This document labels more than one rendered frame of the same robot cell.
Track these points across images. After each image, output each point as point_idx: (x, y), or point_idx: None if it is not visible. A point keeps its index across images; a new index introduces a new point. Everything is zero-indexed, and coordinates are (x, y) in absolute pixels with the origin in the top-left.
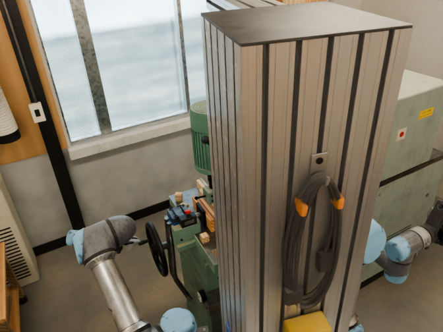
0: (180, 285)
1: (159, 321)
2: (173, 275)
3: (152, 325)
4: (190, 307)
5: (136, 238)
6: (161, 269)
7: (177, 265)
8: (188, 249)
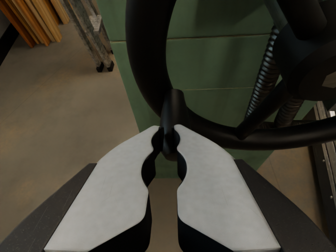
0: (302, 122)
1: (156, 228)
2: (290, 120)
3: (157, 241)
4: (173, 170)
5: (159, 137)
6: (306, 130)
7: (76, 165)
8: (221, 44)
